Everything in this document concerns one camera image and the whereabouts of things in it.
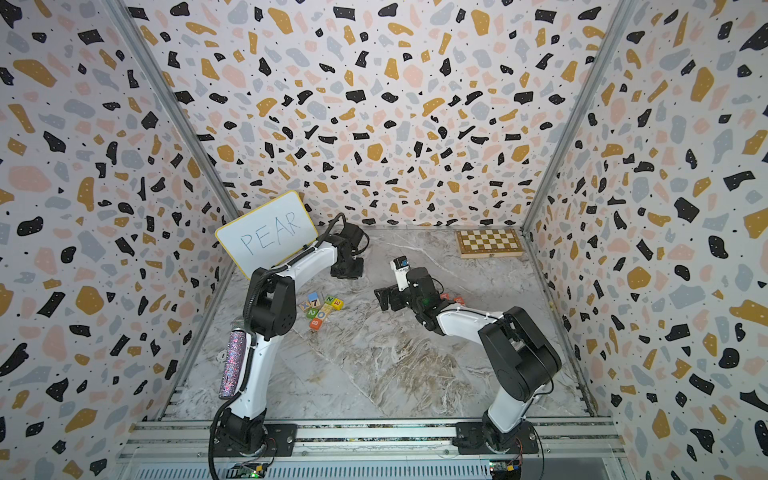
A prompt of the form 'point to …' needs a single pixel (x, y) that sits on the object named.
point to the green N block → (329, 299)
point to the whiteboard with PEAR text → (270, 235)
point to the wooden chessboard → (482, 243)
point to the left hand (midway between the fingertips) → (360, 273)
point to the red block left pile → (315, 323)
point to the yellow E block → (337, 304)
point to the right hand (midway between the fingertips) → (390, 286)
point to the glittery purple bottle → (232, 367)
